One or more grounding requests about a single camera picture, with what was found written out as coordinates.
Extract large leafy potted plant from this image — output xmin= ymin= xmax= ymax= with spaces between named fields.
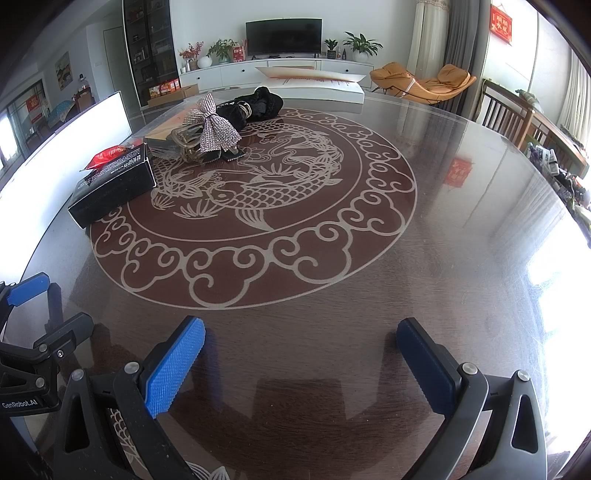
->
xmin=342 ymin=31 xmax=383 ymax=63

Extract framed wall picture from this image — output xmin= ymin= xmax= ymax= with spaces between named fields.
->
xmin=55 ymin=52 xmax=73 ymax=89

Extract red wall hanging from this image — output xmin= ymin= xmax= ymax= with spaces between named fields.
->
xmin=490 ymin=4 xmax=513 ymax=45

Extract grey white curtain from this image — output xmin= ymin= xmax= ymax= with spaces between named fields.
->
xmin=410 ymin=0 xmax=482 ymax=116

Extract clear bag with orange card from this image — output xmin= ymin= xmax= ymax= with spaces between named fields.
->
xmin=144 ymin=121 xmax=208 ymax=155

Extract orange lounge chair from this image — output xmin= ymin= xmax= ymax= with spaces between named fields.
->
xmin=369 ymin=61 xmax=476 ymax=109

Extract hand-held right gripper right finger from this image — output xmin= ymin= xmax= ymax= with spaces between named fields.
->
xmin=397 ymin=318 xmax=548 ymax=480

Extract white television cabinet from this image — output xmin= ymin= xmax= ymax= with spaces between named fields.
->
xmin=180 ymin=58 xmax=375 ymax=90

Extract black television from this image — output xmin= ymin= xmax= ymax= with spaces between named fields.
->
xmin=246 ymin=18 xmax=322 ymax=58

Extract clutter of small bottles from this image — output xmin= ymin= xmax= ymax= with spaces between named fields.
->
xmin=526 ymin=143 xmax=591 ymax=210

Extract red snack packet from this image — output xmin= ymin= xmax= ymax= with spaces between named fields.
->
xmin=83 ymin=145 xmax=139 ymax=171

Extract red flower branches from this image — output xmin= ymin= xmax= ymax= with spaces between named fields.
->
xmin=179 ymin=41 xmax=205 ymax=71

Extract dark glass display cabinet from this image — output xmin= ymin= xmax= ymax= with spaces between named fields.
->
xmin=122 ymin=0 xmax=181 ymax=109

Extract sheer white curtain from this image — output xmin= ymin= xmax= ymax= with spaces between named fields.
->
xmin=561 ymin=46 xmax=591 ymax=139

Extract glossy black box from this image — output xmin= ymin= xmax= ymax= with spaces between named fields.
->
xmin=68 ymin=143 xmax=157 ymax=229

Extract wooden sideboard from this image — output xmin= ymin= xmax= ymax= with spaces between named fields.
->
xmin=519 ymin=90 xmax=591 ymax=178

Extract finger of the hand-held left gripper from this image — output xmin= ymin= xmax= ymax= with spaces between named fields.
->
xmin=0 ymin=272 xmax=51 ymax=309
xmin=33 ymin=312 xmax=95 ymax=370

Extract rhinestone bow hair clip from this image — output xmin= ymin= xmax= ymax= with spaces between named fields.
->
xmin=182 ymin=92 xmax=243 ymax=163

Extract clear claw hair clip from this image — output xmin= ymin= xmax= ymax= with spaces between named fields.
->
xmin=171 ymin=122 xmax=208 ymax=163

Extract dark wooden chair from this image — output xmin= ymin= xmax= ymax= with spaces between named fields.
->
xmin=480 ymin=78 xmax=536 ymax=144

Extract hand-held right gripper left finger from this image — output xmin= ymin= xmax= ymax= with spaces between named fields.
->
xmin=53 ymin=316 xmax=206 ymax=480

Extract cardboard boxes with red packs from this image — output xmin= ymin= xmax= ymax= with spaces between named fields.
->
xmin=147 ymin=79 xmax=200 ymax=108

